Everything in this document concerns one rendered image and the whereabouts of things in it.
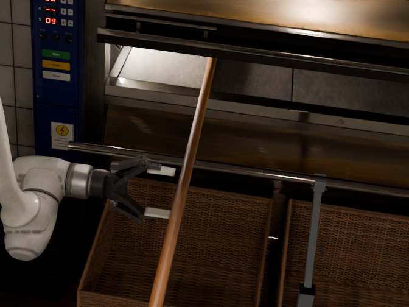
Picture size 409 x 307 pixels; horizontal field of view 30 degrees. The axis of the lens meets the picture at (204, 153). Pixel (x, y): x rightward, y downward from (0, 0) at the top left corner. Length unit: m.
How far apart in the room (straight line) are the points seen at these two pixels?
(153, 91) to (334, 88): 0.62
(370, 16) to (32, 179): 1.09
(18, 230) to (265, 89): 1.05
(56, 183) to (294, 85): 0.99
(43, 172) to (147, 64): 0.80
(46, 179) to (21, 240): 0.18
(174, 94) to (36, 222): 0.79
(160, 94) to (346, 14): 0.64
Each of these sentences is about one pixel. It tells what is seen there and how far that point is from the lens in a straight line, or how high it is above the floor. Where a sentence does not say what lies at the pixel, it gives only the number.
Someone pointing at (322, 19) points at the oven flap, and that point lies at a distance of 2.32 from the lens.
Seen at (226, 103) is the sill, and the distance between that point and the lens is 2.47.
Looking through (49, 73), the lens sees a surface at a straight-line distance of 2.50.
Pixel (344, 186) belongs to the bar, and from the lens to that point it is 2.17.
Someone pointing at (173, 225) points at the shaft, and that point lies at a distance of 1.85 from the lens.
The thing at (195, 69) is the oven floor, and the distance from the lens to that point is 2.64.
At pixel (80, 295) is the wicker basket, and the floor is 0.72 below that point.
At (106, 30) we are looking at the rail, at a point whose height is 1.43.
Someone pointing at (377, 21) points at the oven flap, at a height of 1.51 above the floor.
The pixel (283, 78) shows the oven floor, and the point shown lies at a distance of 2.66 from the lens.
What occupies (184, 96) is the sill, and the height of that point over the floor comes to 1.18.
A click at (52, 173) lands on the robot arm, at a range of 1.97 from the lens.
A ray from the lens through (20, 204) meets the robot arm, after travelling 1.86.
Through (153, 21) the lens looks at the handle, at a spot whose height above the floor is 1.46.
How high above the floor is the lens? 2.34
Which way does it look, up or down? 32 degrees down
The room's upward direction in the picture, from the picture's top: 6 degrees clockwise
